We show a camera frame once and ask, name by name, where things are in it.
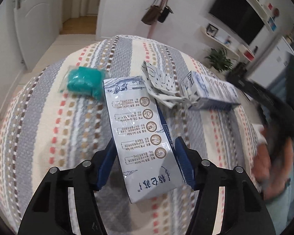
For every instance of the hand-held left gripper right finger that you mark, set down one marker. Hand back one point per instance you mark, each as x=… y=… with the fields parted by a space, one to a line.
x=184 y=162

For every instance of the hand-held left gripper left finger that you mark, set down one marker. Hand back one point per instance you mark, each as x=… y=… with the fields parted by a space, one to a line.
x=105 y=167

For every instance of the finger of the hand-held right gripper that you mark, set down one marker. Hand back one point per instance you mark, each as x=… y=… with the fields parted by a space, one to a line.
x=272 y=132
x=272 y=100

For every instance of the white blue tea box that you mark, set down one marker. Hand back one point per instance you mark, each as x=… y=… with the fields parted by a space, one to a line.
x=137 y=132

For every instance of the white refrigerator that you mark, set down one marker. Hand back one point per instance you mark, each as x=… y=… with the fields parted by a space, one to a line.
x=274 y=58

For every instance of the blue white box shelf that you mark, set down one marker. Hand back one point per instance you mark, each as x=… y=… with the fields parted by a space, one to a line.
x=272 y=24

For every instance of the round red fan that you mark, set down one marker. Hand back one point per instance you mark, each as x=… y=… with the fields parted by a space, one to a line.
x=275 y=12

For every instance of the green potted plant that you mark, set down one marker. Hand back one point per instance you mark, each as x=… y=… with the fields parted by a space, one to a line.
x=219 y=60

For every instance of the striped woven table cloth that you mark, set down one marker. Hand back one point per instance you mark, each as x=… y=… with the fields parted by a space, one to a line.
x=51 y=127

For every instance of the pen holder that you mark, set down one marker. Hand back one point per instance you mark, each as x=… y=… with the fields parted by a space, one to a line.
x=227 y=41

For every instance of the white patterned crumpled cloth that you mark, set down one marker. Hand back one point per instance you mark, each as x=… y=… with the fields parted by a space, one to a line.
x=161 y=83

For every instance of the green packet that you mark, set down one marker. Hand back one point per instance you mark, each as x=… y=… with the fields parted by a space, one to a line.
x=84 y=82

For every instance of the framed butterfly picture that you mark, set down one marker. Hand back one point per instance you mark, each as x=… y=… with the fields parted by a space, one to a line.
x=212 y=29

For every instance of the black hanging bag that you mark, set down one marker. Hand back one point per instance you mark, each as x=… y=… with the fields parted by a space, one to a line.
x=164 y=14

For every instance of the pink coat rack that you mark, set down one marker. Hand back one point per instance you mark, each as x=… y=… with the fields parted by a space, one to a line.
x=159 y=17

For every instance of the brown hanging bag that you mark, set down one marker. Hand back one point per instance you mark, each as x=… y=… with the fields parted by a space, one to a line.
x=150 y=14

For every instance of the white panel door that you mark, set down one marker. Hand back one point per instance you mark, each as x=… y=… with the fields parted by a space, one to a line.
x=39 y=22

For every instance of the pink white wall box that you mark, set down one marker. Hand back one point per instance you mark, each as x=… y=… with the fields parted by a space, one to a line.
x=249 y=54

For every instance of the pink wall cube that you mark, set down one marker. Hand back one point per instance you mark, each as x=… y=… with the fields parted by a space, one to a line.
x=270 y=6

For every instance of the low white wall shelf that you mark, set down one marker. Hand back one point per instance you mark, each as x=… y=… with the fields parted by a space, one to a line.
x=223 y=44

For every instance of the black wall television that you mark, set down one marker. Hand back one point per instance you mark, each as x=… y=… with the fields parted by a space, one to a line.
x=235 y=12

